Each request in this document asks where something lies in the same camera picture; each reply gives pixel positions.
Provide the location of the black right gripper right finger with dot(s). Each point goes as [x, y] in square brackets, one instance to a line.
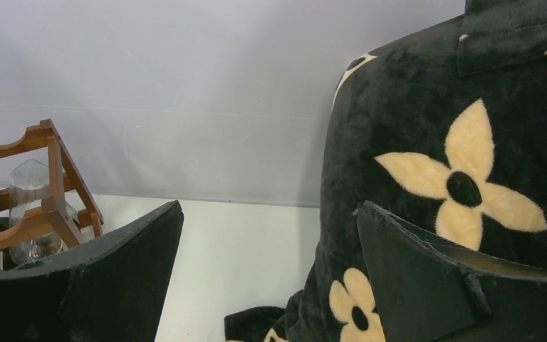
[428, 288]

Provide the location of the brown wooden wine rack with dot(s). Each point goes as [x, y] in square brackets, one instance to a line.
[51, 215]

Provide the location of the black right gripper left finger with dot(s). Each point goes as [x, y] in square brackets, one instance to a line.
[112, 288]

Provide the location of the black floral blanket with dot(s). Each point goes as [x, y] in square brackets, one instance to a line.
[445, 128]

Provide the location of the clear square bottle black cap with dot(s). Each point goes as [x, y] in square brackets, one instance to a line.
[72, 212]

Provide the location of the clear round glass bottle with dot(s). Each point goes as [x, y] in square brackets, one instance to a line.
[28, 186]

